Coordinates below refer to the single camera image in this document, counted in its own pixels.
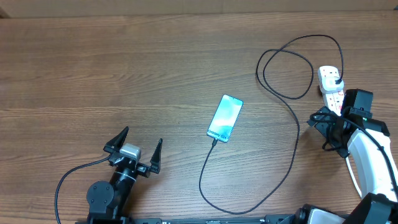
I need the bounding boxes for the white charger plug adapter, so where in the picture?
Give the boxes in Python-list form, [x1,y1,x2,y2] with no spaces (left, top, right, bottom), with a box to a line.
[320,77,344,94]

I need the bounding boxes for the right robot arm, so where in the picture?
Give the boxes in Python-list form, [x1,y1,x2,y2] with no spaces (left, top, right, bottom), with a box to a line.
[287,89,397,224]

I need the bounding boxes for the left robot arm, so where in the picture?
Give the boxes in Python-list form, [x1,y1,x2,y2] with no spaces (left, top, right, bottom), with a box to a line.
[86,127,163,223]

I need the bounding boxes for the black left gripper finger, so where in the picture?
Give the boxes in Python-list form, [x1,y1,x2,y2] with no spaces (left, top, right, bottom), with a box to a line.
[103,126,129,152]
[150,138,163,174]

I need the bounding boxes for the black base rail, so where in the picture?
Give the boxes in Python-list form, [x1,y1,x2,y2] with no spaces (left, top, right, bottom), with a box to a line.
[75,213,299,224]

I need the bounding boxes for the white power strip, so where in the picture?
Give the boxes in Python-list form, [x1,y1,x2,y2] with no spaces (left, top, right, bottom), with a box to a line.
[317,65,345,116]

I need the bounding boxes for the Samsung Galaxy smartphone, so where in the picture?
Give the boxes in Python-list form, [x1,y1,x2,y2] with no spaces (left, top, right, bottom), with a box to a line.
[206,95,243,142]

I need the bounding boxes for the black USB charging cable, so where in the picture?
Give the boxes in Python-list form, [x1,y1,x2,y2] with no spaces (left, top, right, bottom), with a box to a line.
[198,34,345,216]

